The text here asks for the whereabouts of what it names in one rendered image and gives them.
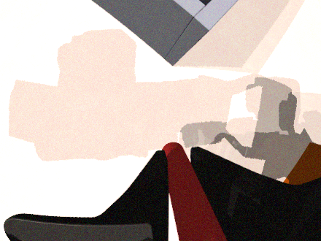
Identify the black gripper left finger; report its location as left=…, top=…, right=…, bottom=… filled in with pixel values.
left=4, top=150, right=169, bottom=241

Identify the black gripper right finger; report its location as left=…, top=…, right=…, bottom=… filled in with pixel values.
left=190, top=146, right=321, bottom=241

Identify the dark red peg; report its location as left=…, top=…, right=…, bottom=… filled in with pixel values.
left=161, top=142, right=227, bottom=241

